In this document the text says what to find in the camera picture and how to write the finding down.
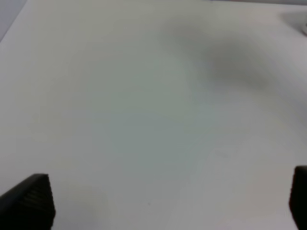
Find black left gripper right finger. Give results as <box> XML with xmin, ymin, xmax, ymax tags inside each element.
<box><xmin>289</xmin><ymin>165</ymin><xmax>307</xmax><ymax>230</ymax></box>

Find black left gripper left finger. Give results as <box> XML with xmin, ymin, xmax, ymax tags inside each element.
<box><xmin>0</xmin><ymin>173</ymin><xmax>56</xmax><ymax>230</ymax></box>

